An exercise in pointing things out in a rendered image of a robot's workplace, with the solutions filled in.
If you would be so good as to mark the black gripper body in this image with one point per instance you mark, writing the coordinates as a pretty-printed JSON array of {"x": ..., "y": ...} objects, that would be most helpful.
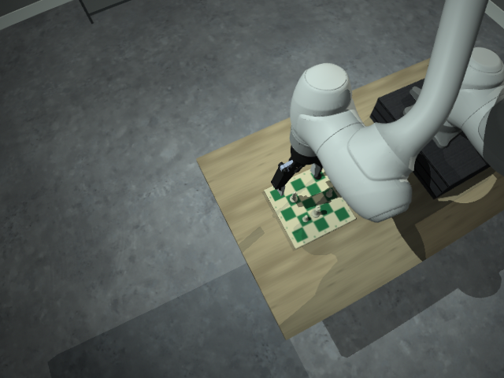
[{"x": 300, "y": 159}]

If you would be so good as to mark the green and white chessboard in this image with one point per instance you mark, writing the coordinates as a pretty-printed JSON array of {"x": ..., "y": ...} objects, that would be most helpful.
[{"x": 334, "y": 212}]

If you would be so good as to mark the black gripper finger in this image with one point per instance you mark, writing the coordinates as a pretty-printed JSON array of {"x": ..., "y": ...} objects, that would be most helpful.
[
  {"x": 283, "y": 175},
  {"x": 315, "y": 168}
]

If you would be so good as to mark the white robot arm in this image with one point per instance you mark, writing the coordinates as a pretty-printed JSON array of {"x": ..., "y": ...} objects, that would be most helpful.
[{"x": 369, "y": 165}]

